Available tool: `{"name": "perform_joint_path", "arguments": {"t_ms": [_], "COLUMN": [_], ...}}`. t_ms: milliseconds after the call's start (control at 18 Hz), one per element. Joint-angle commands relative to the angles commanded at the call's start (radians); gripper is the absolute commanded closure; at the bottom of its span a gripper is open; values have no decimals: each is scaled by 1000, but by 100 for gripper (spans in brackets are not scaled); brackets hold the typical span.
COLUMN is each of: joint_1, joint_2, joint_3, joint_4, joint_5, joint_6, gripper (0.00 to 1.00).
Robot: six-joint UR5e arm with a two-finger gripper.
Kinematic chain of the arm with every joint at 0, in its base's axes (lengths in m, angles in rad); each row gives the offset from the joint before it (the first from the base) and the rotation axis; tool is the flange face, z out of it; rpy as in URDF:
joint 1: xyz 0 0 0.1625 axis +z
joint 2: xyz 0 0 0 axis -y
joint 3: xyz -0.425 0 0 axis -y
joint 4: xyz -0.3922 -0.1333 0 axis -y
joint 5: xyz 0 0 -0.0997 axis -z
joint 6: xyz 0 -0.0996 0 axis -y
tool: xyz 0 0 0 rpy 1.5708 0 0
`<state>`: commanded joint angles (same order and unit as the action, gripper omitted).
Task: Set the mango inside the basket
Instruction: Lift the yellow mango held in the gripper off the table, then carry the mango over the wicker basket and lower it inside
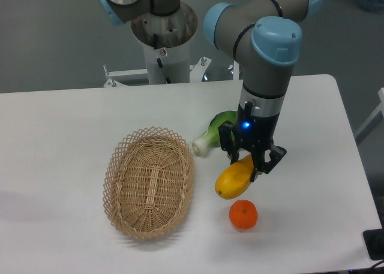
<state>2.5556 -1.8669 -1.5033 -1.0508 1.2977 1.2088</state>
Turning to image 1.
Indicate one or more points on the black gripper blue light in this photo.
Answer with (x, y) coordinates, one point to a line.
(254, 134)

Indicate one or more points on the yellow mango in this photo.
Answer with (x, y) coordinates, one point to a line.
(236, 179)

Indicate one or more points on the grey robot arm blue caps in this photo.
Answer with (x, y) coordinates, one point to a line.
(262, 36)

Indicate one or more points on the oval wicker basket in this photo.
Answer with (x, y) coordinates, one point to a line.
(149, 183)

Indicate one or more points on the green bok choy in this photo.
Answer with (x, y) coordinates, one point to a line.
(211, 138)

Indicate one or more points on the orange tangerine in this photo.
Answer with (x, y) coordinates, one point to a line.
(243, 214)

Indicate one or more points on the white furniture edge right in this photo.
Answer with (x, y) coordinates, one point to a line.
(371, 121)

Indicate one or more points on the black device at table edge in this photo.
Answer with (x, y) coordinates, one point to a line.
(374, 243)

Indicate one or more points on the white metal base frame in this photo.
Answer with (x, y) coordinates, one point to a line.
(197, 73)

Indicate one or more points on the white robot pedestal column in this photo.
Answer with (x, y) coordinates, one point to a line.
(166, 40)

